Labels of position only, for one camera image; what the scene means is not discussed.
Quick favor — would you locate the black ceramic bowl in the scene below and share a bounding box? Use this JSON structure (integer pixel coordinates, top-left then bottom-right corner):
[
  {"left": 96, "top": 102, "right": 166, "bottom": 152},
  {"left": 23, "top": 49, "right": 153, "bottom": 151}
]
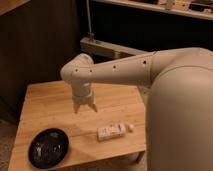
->
[{"left": 28, "top": 128, "right": 69, "bottom": 169}]

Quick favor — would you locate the metal pole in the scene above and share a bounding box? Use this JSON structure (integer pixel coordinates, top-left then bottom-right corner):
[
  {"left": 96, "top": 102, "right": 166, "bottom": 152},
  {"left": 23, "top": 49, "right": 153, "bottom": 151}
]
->
[{"left": 86, "top": 0, "right": 94, "bottom": 41}]

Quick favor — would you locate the long wooden beam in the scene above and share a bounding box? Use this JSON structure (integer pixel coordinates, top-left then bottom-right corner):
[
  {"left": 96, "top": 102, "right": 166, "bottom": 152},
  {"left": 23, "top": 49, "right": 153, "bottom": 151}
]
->
[{"left": 80, "top": 37, "right": 144, "bottom": 59}]

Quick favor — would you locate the wooden shelf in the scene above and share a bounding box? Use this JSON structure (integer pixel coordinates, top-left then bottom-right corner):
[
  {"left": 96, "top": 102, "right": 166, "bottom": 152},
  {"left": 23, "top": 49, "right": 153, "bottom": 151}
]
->
[{"left": 93, "top": 0, "right": 213, "bottom": 21}]

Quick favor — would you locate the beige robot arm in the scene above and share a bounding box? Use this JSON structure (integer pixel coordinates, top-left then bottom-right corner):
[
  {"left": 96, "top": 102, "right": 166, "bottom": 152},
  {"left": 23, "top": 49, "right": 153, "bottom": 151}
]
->
[{"left": 60, "top": 47, "right": 213, "bottom": 171}]

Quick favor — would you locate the white plastic bottle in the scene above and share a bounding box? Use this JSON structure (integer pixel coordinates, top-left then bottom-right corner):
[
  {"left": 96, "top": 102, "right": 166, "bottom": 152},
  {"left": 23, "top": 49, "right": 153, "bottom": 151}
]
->
[{"left": 97, "top": 123, "right": 135, "bottom": 141}]

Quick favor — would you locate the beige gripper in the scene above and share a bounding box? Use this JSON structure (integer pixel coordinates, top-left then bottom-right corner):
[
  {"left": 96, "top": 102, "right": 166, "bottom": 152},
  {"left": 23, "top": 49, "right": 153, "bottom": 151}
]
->
[{"left": 72, "top": 91, "right": 98, "bottom": 114}]

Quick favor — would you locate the wooden table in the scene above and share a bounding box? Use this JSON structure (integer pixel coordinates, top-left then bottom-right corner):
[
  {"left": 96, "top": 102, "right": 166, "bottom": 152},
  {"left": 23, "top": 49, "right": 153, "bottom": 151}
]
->
[{"left": 8, "top": 81, "right": 146, "bottom": 171}]

